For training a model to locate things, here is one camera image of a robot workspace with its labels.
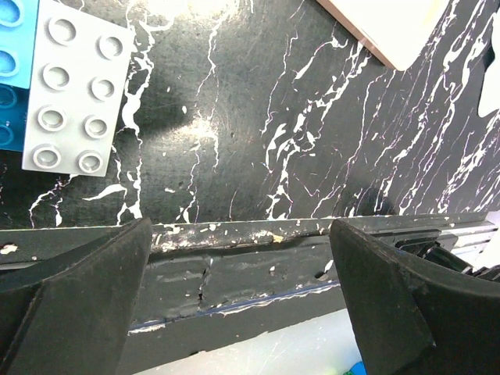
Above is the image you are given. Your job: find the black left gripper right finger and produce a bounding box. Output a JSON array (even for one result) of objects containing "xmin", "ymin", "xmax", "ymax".
[{"xmin": 330, "ymin": 220, "xmax": 499, "ymax": 374}]

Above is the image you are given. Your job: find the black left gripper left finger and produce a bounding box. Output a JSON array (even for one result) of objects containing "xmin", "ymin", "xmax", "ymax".
[{"xmin": 1, "ymin": 219, "xmax": 152, "ymax": 374}]

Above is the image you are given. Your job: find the pink glasses case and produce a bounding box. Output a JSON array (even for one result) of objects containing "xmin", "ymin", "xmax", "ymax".
[{"xmin": 319, "ymin": 0, "xmax": 449, "ymax": 71}]

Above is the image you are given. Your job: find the light blue cloth under sunglasses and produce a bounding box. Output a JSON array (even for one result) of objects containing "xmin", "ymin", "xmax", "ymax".
[{"xmin": 477, "ymin": 11, "xmax": 500, "ymax": 118}]

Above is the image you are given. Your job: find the blue grey brick block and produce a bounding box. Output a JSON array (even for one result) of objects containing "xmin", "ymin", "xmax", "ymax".
[{"xmin": 1, "ymin": 1, "xmax": 134, "ymax": 177}]

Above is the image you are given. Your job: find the aluminium front rail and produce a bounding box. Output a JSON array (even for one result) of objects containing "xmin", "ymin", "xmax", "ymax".
[{"xmin": 1, "ymin": 213, "xmax": 499, "ymax": 374}]

